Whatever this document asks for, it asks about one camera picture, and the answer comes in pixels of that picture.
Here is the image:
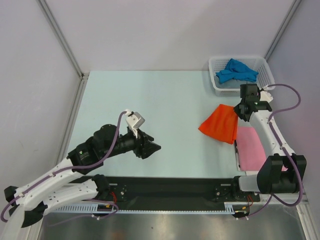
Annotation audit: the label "orange t shirt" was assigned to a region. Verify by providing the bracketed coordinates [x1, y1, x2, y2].
[198, 104, 238, 145]

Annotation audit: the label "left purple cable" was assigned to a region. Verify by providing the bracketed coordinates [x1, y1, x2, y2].
[0, 111, 131, 227]

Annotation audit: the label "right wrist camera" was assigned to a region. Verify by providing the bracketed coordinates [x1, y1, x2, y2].
[260, 85, 274, 103]

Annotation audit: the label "pink folded t shirt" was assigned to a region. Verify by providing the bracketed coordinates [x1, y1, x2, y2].
[234, 126, 288, 172]

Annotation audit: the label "blue t shirt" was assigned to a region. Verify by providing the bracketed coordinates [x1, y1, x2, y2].
[216, 58, 259, 83]

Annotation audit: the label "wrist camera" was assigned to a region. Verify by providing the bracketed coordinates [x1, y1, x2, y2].
[260, 85, 274, 103]
[125, 109, 145, 139]

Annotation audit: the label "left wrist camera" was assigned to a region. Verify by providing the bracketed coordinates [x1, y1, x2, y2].
[125, 109, 145, 139]

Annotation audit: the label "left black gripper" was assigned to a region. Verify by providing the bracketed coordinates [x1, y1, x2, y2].
[102, 126, 161, 159]

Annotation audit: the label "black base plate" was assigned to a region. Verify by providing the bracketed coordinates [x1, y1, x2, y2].
[96, 176, 261, 212]

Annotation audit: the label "right corner aluminium post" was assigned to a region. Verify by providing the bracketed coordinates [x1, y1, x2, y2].
[264, 0, 304, 62]

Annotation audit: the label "white plastic basket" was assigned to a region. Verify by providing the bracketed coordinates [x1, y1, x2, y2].
[208, 55, 275, 97]

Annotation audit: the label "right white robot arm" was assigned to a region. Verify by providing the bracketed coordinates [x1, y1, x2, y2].
[230, 84, 307, 207]

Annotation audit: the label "corner aluminium post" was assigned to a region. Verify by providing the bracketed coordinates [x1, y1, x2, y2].
[36, 0, 84, 79]
[264, 0, 304, 62]

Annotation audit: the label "grey t shirt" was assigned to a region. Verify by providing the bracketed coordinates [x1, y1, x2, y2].
[214, 77, 250, 89]

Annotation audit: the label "white folded t shirt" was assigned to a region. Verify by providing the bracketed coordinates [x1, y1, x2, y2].
[245, 170, 259, 176]

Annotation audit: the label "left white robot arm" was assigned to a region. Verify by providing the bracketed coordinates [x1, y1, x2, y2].
[0, 124, 161, 228]

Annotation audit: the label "white cable duct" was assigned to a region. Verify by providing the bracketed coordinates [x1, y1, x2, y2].
[54, 201, 251, 215]

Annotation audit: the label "left corner aluminium post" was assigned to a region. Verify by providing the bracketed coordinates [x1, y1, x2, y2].
[36, 0, 84, 79]

